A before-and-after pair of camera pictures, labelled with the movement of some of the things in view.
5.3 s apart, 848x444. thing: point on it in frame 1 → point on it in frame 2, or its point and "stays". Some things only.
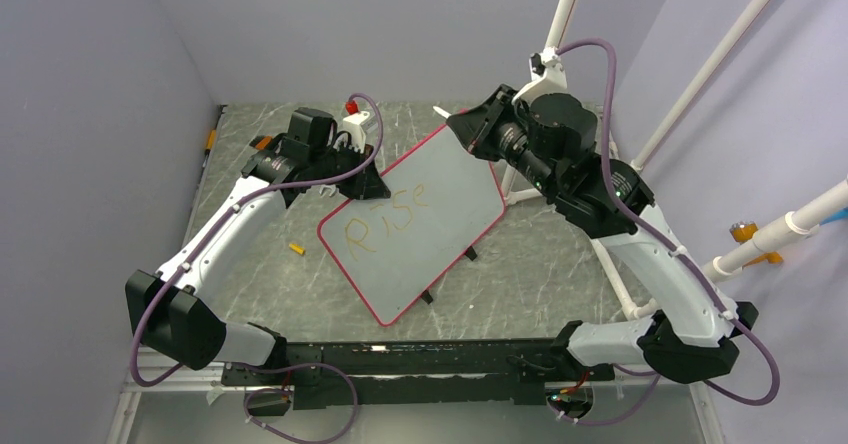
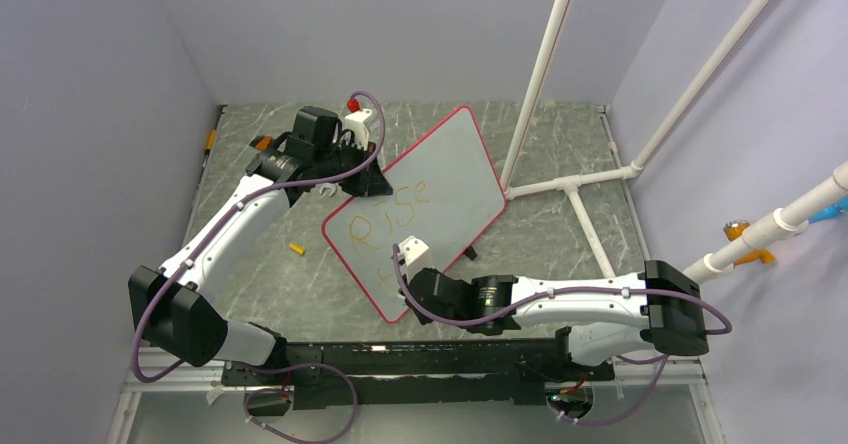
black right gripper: (472, 127) → (424, 318)
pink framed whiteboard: (396, 252) stays
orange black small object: (260, 142) stays
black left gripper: (366, 185) stays
